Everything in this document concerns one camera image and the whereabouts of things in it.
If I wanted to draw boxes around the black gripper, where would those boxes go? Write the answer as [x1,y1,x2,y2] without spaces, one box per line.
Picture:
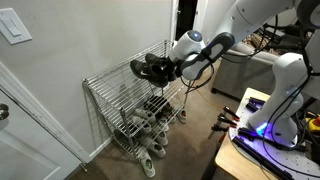
[165,58,184,82]

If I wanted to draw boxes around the black sneaker with white swoosh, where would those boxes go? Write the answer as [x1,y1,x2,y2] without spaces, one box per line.
[129,59,170,89]

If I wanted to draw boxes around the black shoe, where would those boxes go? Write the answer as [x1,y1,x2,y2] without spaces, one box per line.
[143,95,168,114]

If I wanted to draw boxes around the brown shoe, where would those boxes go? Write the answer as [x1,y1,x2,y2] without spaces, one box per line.
[162,104,177,124]

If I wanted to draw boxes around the grey sneaker orange insole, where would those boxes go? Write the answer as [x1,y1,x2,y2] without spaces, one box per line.
[176,109,189,125]

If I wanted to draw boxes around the grey sofa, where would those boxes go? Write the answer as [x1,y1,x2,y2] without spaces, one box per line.
[210,41,283,102]

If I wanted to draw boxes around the black slipper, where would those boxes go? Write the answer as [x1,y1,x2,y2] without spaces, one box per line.
[112,131,129,145]
[119,126,136,141]

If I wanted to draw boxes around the white sneaker green insole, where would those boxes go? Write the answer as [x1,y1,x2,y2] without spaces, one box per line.
[141,136,167,159]
[137,147,157,179]

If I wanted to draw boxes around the black aluminium extrusion bar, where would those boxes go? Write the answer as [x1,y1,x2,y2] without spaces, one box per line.
[231,134,295,180]
[237,126,307,153]

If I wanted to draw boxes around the white baseboard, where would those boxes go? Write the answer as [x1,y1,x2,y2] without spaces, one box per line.
[88,136,113,159]

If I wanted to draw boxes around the light wooden table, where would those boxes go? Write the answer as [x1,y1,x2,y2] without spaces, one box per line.
[214,87,320,180]

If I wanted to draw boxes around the yellow red emergency stop button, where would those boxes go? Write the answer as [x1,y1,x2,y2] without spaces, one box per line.
[304,114,320,135]

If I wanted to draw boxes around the black control box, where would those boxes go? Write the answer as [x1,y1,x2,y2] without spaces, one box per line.
[309,139,320,165]

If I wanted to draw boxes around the white door with deadbolt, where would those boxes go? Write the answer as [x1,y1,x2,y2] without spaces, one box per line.
[0,89,83,180]

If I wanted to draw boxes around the dark metal door knob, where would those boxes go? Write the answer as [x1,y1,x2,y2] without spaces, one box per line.
[0,103,10,121]

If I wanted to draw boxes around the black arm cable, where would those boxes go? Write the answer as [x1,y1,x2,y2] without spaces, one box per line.
[180,61,216,95]

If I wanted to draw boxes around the yellow extension cable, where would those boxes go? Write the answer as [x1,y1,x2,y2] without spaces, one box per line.
[195,87,219,108]

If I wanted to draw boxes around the white door frame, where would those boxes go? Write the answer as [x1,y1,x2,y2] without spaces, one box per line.
[169,0,201,48]

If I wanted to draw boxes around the black clamp orange handles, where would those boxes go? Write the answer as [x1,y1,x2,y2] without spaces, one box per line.
[211,113,238,133]
[222,105,241,122]

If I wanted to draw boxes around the chrome wire shelf rack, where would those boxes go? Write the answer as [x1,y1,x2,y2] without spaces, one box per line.
[82,39,200,162]

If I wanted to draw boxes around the small black mounting bracket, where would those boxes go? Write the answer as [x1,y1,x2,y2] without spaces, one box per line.
[245,96,268,113]

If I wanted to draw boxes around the white door frame trim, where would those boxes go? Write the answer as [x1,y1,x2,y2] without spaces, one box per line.
[0,61,92,164]

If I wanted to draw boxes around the white light switch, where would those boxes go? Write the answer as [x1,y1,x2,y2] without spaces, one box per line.
[0,7,34,46]

